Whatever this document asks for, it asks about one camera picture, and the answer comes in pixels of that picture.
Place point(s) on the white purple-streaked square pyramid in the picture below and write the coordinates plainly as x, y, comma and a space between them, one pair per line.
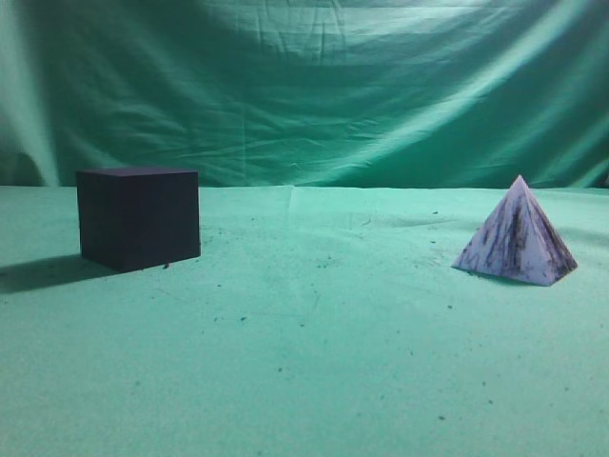
518, 242

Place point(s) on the green table cloth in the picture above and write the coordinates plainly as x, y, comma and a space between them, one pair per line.
317, 322

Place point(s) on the dark navy cube block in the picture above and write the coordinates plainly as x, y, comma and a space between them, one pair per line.
138, 217

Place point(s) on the green backdrop cloth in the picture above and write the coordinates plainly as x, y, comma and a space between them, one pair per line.
363, 94

